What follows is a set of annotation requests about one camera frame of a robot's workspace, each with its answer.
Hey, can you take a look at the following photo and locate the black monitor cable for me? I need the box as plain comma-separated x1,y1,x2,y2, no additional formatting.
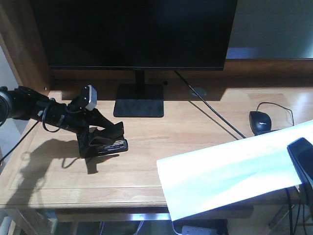
174,70,247,140

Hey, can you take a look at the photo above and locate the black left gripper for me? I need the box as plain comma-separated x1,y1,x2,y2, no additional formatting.
59,96,124,141

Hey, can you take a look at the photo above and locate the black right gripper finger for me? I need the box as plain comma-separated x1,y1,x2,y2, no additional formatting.
287,137,313,206

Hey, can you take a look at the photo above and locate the grey desk cable grommet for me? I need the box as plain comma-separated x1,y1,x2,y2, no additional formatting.
189,87,207,97

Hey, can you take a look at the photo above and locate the wooden desk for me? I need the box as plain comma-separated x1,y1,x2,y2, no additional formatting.
0,0,313,219

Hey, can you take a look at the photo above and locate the black computer monitor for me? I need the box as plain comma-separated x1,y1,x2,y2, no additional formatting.
30,0,237,118

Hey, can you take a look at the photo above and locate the black computer mouse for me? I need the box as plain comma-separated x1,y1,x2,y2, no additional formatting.
249,111,272,135

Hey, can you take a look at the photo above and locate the white power strip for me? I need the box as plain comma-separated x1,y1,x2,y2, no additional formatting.
181,225,217,235

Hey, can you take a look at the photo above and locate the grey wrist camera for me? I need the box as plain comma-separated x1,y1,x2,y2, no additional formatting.
80,85,97,111

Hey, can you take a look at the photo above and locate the black mouse cable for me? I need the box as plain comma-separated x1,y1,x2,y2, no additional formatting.
256,101,294,126

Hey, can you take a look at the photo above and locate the black orange stapler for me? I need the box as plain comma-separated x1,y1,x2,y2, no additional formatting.
76,122,129,159

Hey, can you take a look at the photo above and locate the white paper sheet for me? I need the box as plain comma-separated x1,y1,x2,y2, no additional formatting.
156,121,313,221

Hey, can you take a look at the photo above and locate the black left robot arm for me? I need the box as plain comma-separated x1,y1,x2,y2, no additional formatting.
0,85,124,145

